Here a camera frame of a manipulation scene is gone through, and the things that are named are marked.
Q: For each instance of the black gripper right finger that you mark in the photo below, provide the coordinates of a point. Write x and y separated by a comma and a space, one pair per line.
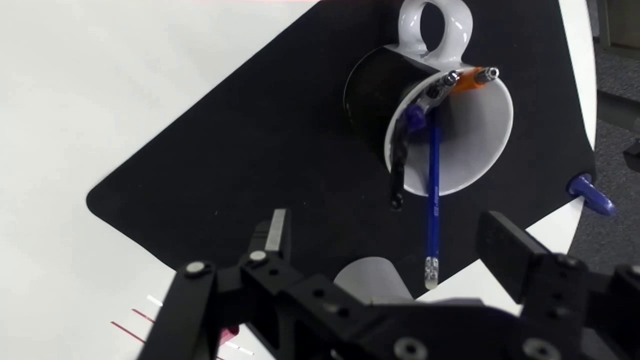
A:
516, 250

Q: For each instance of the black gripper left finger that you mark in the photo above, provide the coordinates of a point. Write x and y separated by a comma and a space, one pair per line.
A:
270, 256

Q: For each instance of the tall white cup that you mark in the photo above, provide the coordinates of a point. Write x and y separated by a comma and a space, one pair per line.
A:
472, 140

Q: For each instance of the red plastic rack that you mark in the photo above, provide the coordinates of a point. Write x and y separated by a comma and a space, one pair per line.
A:
230, 331

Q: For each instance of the blue table clamp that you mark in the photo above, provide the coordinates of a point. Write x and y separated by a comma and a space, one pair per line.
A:
592, 193

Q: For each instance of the blue pen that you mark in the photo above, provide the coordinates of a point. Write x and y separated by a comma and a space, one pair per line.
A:
435, 201

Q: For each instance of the black rectangular mat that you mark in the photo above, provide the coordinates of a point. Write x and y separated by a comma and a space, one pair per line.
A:
266, 146

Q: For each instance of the thin black pen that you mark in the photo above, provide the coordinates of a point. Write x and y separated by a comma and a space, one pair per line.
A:
400, 167

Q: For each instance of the orange pen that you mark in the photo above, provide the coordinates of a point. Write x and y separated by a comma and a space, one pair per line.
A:
472, 80

